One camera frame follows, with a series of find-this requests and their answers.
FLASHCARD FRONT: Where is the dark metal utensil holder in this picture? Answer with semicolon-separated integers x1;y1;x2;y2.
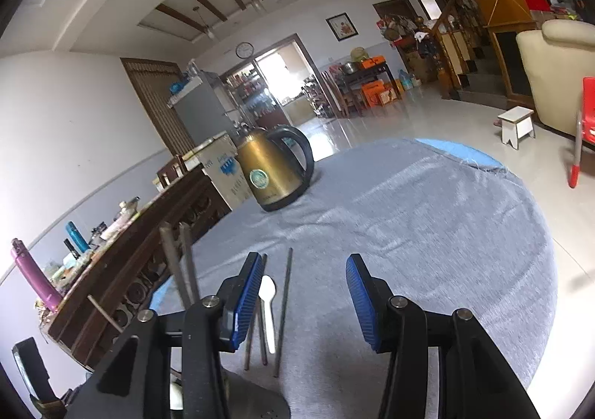
169;367;293;419

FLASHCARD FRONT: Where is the purple thermos bottle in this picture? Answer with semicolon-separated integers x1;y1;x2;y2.
11;238;62;312

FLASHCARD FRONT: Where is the grey tablecloth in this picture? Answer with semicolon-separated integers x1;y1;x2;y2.
148;137;558;419

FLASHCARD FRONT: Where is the carved dark wooden sideboard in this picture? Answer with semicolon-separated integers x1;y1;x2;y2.
41;167;231;371

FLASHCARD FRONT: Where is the gold electric kettle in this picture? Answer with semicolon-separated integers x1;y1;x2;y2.
236;125;315;213

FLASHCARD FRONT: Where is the teal thermos bottle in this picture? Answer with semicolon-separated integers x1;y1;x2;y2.
65;220;90;254

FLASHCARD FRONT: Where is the white chest freezer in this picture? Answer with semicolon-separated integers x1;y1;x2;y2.
183;131;252;210

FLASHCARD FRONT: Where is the grey refrigerator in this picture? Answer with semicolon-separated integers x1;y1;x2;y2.
167;71;238;144

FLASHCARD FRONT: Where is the dark wooden side table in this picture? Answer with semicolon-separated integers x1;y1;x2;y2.
330;62;404;118

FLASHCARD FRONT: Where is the small white stool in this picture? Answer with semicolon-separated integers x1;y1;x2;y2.
498;106;536;150

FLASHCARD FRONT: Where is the wooden stair railing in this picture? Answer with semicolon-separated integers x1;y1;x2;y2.
431;0;485;93

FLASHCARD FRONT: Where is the framed flower picture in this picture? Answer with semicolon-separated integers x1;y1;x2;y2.
326;12;358;41

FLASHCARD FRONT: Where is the red plastic chair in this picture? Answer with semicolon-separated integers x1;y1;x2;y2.
569;77;595;188

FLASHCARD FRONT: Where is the cream sofa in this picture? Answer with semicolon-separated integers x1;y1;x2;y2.
516;19;595;135

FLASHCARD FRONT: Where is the round wall clock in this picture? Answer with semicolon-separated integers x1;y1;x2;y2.
235;41;254;59

